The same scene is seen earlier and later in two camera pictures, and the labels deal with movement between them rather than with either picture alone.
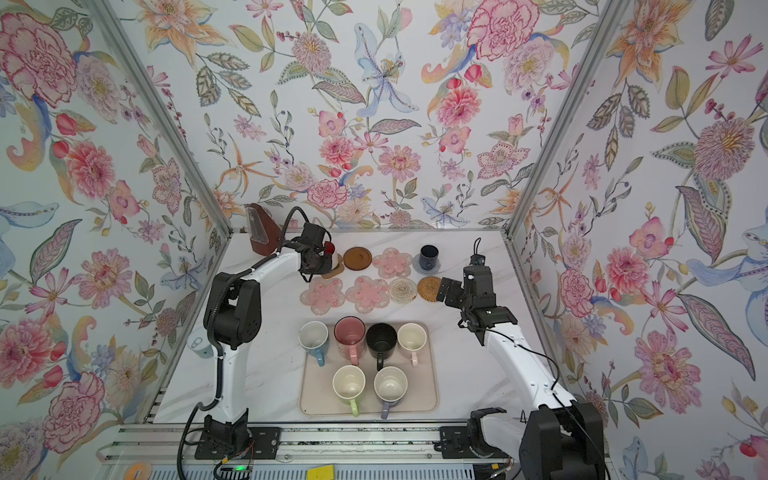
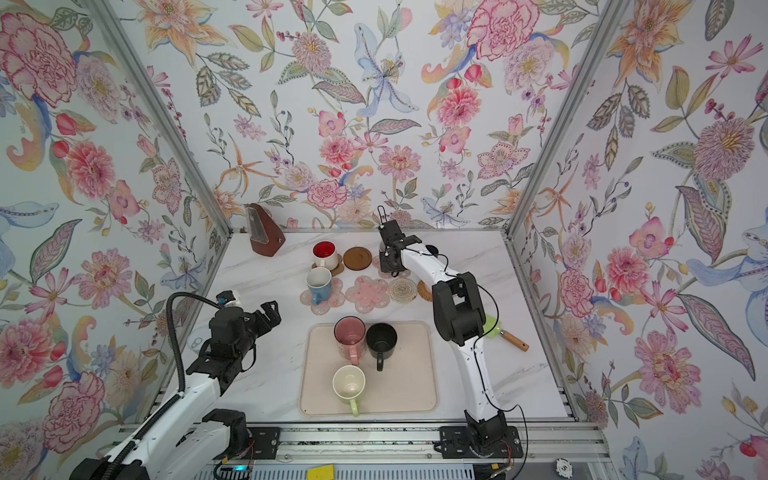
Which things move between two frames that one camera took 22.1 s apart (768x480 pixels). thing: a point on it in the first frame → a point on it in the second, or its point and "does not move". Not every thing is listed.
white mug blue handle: [314, 337] → [319, 280]
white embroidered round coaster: [402, 290] does not move
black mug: [382, 338] does not move
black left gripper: [326, 265] → [274, 318]
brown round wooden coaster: [357, 258] does not move
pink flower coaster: [368, 293] does not move
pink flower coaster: [392, 263] does not move
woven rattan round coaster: [428, 287] does not move
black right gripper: [456, 290] → [385, 262]
